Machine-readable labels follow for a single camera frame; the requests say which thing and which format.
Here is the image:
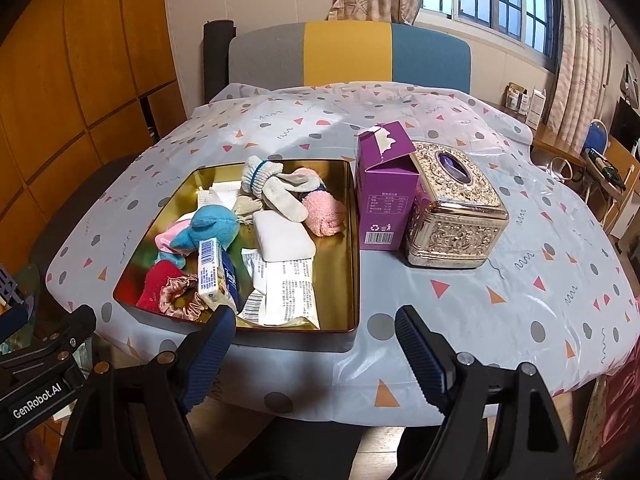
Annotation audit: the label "blue tissue packet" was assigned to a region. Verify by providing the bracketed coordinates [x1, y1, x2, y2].
[197, 237, 242, 313]

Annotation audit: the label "wooden wardrobe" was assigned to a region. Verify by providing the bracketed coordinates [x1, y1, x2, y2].
[0, 0, 188, 271]

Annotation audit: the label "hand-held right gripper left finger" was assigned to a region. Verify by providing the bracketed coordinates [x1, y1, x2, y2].
[60, 305, 237, 480]

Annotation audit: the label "black hair tool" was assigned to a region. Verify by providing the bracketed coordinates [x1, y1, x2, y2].
[585, 147, 626, 191]

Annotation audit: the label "gold tin tray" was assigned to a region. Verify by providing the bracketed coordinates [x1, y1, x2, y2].
[112, 157, 362, 353]

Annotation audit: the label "hanging steam iron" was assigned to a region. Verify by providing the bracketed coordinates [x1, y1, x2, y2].
[620, 60, 640, 96]

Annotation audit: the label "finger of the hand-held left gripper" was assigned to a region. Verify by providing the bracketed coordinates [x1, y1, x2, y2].
[30, 304, 98, 367]

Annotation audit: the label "patterned plastic tablecloth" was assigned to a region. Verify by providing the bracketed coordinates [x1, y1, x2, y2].
[45, 80, 640, 416]

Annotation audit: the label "grey yellow blue chair back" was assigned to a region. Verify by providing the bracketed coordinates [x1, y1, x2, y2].
[227, 20, 472, 95]

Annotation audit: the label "brown satin scrunchie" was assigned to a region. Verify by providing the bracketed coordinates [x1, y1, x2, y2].
[158, 274, 210, 322]

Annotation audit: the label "beige cloth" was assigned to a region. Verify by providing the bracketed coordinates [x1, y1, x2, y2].
[231, 196, 264, 225]

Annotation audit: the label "white printed packet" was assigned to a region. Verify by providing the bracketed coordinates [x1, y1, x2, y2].
[237, 249, 322, 332]

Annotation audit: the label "tall white box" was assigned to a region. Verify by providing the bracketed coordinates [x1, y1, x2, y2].
[527, 89, 547, 128]

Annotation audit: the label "pink fuzzy sock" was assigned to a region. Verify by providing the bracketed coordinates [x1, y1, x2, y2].
[292, 169, 347, 237]

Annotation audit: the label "blue plush toy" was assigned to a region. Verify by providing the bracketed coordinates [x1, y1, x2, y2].
[191, 205, 242, 252]

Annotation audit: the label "gold embossed tissue box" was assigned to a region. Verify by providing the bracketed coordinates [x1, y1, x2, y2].
[404, 141, 510, 268]

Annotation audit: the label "person's dark pants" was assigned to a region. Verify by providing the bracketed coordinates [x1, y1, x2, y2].
[210, 412, 451, 480]

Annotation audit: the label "small beige box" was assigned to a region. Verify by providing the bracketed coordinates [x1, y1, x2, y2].
[502, 82, 531, 115]

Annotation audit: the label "wooden side desk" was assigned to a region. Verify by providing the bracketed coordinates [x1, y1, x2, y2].
[482, 100, 586, 166]

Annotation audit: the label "pink quilt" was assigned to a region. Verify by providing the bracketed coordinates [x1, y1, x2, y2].
[600, 370, 640, 461]

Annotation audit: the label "white power cable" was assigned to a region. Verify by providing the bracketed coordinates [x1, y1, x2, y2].
[547, 157, 581, 183]

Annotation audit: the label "black monitor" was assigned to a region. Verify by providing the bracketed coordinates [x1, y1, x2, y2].
[611, 97, 640, 151]

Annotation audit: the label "purple carton box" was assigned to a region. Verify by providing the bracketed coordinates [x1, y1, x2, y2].
[356, 122, 421, 252]

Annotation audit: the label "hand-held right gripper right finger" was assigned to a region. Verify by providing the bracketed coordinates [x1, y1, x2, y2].
[395, 305, 576, 480]

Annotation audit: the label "blue plastic basket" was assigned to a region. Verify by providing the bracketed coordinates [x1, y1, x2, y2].
[0, 264, 23, 306]

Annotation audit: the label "white socks with blue stripe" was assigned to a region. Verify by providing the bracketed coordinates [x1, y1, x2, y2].
[240, 156, 310, 223]

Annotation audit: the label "white soft pad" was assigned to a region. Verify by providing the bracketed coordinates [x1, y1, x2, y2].
[251, 209, 317, 264]

